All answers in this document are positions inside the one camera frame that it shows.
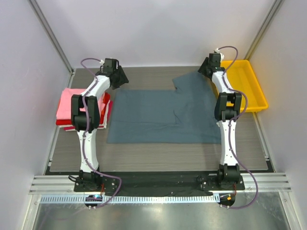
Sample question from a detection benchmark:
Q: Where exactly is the right aluminium corner post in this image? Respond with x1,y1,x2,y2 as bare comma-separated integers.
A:
244,0,285,60

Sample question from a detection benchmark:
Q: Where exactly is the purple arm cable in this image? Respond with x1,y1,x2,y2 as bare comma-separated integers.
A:
80,57,123,208
215,46,259,211

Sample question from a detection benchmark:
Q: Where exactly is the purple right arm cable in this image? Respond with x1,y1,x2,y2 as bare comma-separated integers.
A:
215,46,259,211

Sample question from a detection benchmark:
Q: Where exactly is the aluminium corner post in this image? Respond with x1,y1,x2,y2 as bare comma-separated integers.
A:
244,0,285,60
27,0,74,75

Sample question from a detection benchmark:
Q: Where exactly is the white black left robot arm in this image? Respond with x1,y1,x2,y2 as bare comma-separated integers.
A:
71,58,129,192

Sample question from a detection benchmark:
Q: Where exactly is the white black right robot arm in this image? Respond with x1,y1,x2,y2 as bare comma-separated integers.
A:
198,49,242,190

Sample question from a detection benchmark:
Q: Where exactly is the yellow plastic tray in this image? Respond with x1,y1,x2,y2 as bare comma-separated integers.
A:
212,60,268,113

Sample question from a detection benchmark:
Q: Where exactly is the red folded t-shirt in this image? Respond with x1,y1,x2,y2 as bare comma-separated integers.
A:
56,93,111,127

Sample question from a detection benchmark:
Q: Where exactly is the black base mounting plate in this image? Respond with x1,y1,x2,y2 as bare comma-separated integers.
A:
68,171,245,196

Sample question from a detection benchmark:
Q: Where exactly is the slotted grey cable duct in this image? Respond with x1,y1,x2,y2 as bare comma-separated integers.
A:
40,194,220,205

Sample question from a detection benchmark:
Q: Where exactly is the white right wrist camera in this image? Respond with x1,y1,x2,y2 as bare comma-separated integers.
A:
214,48,224,62

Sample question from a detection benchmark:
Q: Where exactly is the aluminium frame rail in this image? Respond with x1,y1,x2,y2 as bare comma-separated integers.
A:
29,172,292,194

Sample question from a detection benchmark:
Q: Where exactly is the blue-grey t-shirt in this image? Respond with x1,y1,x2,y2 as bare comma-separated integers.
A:
107,71,221,144

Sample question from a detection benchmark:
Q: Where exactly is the left aluminium corner post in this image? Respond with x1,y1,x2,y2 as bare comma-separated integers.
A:
27,0,74,75

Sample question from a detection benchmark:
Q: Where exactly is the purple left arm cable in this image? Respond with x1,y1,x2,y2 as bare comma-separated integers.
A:
80,57,123,208

